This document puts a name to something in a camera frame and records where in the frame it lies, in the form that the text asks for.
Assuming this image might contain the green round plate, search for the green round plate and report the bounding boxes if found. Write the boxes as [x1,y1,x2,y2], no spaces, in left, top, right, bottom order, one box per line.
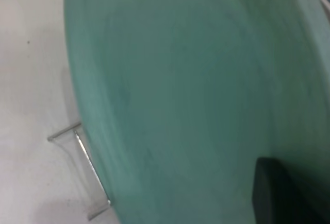
[63,0,330,224]

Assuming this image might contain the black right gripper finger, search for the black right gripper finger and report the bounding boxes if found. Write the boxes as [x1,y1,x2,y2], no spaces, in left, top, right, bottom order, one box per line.
[251,157,330,224]

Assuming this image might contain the metal wire plate rack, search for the metal wire plate rack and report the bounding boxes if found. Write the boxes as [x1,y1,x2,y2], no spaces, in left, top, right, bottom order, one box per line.
[47,122,112,221]

